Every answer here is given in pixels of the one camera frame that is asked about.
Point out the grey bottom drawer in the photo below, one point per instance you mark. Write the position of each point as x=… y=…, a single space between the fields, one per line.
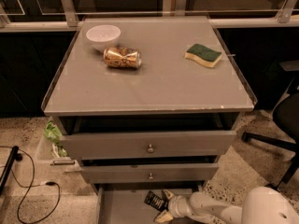
x=124 y=203

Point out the black floor stand leg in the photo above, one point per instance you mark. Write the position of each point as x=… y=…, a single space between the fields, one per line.
x=10 y=160

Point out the grey top drawer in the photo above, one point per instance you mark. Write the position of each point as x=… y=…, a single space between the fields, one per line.
x=91 y=146

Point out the gold crushed soda can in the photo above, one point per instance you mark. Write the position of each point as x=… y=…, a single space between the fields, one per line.
x=121 y=57

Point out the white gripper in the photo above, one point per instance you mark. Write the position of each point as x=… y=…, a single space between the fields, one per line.
x=176 y=205

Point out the grey drawer cabinet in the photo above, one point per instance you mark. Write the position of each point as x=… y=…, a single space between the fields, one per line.
x=167 y=93

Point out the black rxbar chocolate wrapper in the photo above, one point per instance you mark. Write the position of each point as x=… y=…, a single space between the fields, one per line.
x=156 y=202

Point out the grey middle drawer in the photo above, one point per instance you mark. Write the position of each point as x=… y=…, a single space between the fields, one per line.
x=149 y=173

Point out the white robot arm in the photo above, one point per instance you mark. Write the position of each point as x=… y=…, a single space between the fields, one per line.
x=262 y=205

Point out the grey drawer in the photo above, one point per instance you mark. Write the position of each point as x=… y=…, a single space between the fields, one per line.
x=149 y=173
x=124 y=203
x=91 y=146

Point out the green yellow sponge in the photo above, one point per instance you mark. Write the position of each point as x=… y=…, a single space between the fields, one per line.
x=203 y=55

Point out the clear plastic bin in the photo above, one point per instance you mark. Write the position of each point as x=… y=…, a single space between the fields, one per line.
x=43 y=155

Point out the white ceramic bowl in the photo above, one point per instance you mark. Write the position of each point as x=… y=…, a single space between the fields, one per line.
x=102 y=37

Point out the metal railing frame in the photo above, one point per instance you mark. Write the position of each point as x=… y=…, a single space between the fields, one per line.
x=61 y=15

